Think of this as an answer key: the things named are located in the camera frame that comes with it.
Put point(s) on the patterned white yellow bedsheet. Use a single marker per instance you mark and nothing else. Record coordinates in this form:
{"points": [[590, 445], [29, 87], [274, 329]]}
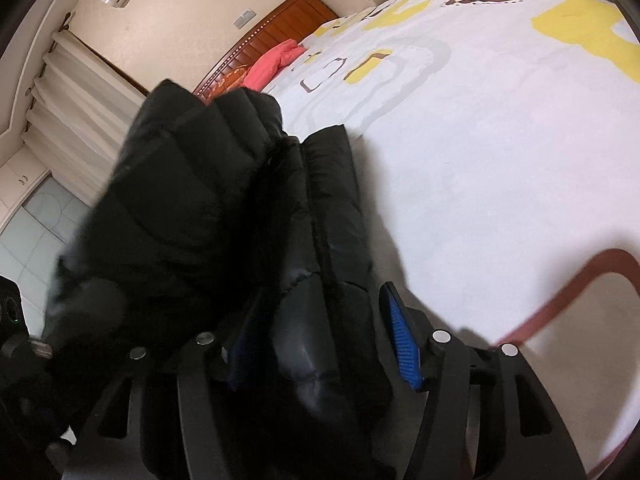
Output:
{"points": [[475, 160]]}

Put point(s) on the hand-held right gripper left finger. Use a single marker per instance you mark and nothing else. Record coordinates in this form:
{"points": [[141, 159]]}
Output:
{"points": [[240, 360]]}

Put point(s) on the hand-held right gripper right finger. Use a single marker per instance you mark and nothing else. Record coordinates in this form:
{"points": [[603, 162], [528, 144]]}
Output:
{"points": [[403, 342]]}

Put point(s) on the frosted glass wardrobe door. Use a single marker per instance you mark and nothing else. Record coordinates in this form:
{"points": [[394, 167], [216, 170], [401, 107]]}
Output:
{"points": [[40, 240]]}

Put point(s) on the white wall socket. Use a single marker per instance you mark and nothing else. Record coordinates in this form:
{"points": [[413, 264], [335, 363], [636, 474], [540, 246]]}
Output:
{"points": [[245, 18]]}

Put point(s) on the wooden headboard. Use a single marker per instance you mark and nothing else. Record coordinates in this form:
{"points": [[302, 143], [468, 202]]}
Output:
{"points": [[295, 20]]}

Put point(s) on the cream pleated curtain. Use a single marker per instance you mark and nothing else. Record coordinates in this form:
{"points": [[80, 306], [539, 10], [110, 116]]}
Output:
{"points": [[85, 110]]}

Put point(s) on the orange embroidered pillow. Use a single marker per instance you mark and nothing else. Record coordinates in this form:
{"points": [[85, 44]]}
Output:
{"points": [[230, 82]]}

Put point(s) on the white overhead cabinet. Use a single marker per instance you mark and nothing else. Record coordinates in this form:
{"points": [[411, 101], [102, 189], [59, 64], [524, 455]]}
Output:
{"points": [[20, 175]]}

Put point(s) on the black puffer jacket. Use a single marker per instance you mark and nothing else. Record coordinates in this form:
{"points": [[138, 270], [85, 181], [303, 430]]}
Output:
{"points": [[200, 220]]}

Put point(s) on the pink quilted blanket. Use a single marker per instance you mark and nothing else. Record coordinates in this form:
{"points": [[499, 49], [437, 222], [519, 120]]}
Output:
{"points": [[272, 62]]}

